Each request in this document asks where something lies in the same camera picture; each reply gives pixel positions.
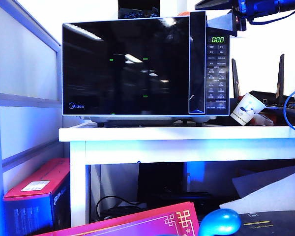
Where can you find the framed blue flower picture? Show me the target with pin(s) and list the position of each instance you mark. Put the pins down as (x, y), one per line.
(137, 12)

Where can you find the black book gold print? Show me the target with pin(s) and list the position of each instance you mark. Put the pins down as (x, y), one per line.
(277, 226)

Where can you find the white blue paper cup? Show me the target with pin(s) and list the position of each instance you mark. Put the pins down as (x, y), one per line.
(245, 109)

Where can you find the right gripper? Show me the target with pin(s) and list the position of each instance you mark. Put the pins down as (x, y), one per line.
(241, 14)

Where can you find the orange fruit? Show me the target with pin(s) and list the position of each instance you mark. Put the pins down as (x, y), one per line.
(184, 13)

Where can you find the red black cardboard box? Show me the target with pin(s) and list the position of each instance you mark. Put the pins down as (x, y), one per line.
(37, 177)

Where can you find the white foam sheet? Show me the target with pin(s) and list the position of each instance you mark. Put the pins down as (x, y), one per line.
(270, 201)

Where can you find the pink gift box gold pattern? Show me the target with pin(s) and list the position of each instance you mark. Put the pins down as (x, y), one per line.
(135, 222)

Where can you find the white table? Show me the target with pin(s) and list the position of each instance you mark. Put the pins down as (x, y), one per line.
(162, 134)

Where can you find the grey board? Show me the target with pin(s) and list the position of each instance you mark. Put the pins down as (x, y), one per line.
(258, 183)

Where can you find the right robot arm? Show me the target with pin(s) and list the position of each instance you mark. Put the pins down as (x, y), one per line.
(265, 7)

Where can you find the black glass microwave door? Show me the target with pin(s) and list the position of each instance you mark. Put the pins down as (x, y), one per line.
(125, 73)

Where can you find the small white red box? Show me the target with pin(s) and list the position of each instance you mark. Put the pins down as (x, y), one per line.
(262, 120)

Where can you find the black router antenna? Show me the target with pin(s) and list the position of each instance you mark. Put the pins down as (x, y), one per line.
(280, 76)
(235, 78)

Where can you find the black router body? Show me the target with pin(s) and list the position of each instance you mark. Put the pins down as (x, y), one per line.
(258, 95)

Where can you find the glossy blue computer mouse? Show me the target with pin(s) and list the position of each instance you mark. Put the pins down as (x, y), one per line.
(220, 222)

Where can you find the black silver microwave oven body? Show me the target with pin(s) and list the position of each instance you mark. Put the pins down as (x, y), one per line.
(217, 73)

